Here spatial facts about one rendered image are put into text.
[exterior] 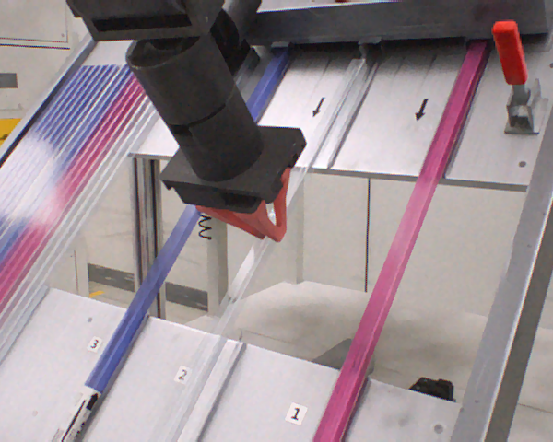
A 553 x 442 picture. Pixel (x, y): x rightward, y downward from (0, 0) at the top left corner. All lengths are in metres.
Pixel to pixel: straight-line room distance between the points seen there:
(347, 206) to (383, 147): 1.96
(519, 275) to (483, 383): 0.08
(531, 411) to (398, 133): 0.51
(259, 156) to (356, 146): 0.15
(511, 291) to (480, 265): 1.91
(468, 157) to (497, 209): 1.76
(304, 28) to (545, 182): 0.32
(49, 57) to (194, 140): 1.48
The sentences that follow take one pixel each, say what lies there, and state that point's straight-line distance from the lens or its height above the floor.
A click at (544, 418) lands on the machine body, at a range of 0.95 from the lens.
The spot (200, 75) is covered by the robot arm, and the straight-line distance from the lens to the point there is 0.41.
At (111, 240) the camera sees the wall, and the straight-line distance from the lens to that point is 3.51.
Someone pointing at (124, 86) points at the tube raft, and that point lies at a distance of 0.84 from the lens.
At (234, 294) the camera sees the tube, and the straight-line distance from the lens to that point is 0.51.
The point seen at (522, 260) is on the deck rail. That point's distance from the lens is 0.47.
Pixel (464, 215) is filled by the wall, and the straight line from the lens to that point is 2.35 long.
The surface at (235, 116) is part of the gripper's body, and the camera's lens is 0.44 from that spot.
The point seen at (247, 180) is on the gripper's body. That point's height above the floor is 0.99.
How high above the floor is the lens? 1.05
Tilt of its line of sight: 13 degrees down
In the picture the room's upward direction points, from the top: straight up
